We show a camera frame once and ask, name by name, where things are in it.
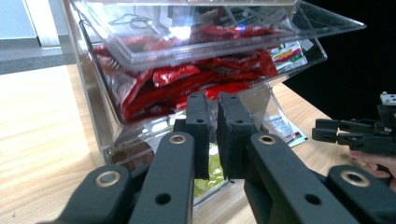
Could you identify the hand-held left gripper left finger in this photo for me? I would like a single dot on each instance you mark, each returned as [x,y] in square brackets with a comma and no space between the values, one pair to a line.
[197,124]

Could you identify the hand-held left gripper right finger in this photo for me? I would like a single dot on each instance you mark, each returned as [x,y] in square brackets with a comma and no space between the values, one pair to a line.
[233,130]

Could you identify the white sachet with red-green print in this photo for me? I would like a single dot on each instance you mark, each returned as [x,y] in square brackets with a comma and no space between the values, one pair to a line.
[288,56]
[286,129]

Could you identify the pile of red sachets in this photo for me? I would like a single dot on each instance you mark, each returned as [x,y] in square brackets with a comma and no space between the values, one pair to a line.
[174,74]

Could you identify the clear acrylic drawer organizer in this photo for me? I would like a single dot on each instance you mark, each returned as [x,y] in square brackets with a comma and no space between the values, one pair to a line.
[93,93]

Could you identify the yellow-green lidded cup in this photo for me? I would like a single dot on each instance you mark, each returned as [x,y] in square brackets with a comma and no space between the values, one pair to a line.
[211,186]

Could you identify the white cabinet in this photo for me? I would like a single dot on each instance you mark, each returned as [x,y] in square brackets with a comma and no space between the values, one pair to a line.
[18,18]

